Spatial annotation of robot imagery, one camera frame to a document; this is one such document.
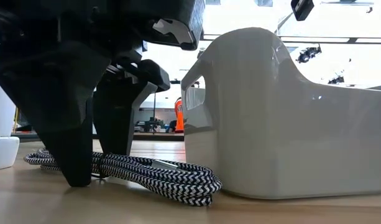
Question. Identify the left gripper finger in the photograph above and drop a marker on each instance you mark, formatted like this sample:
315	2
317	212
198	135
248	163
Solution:
115	118
62	109

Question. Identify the light grey plastic bin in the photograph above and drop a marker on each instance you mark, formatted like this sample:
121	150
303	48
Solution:
286	140

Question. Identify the black horizontal beam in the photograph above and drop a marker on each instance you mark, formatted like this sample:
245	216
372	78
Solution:
302	38

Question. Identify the black hanging device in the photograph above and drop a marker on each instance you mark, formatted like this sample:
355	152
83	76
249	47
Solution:
336	80
308	54

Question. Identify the person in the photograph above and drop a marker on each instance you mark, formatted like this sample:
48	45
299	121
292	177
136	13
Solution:
179	116

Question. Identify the white hexagonal plant pot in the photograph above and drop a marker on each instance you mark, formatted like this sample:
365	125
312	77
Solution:
2	149

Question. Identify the black aluminium table frame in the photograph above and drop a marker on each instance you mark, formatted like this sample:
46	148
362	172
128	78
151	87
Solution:
153	136

